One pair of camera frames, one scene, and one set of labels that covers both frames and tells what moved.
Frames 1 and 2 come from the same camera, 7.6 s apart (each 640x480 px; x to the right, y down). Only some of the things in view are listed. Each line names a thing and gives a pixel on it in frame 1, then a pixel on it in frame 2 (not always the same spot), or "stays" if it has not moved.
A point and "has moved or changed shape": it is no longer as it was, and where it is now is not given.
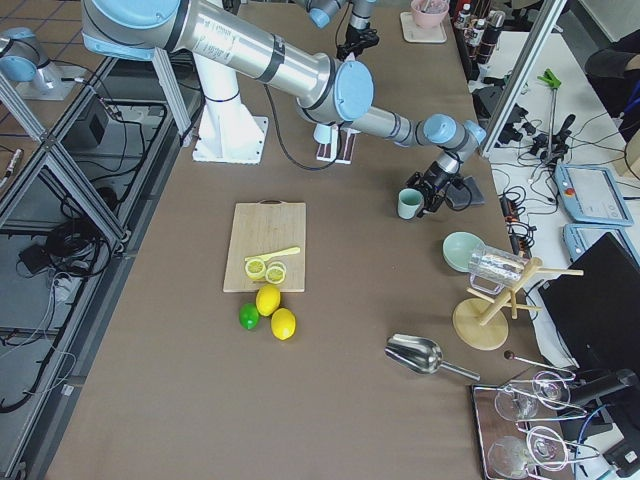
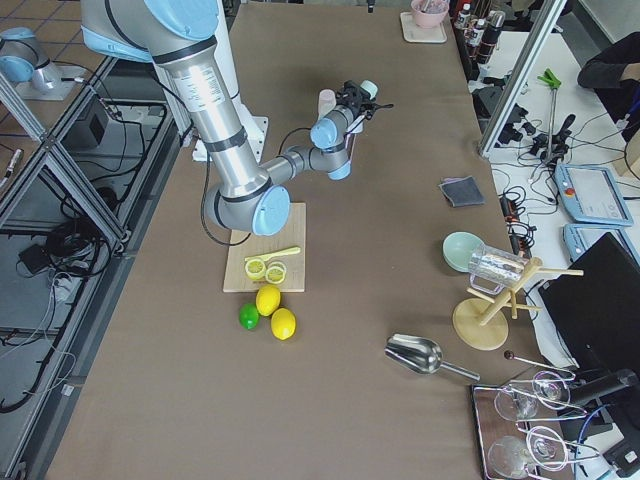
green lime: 249,316 stays
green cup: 410,200 has moved or changed shape
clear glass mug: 491,269 stays
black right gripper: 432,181 -> 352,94
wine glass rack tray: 518,421 stays
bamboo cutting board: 261,228 stays
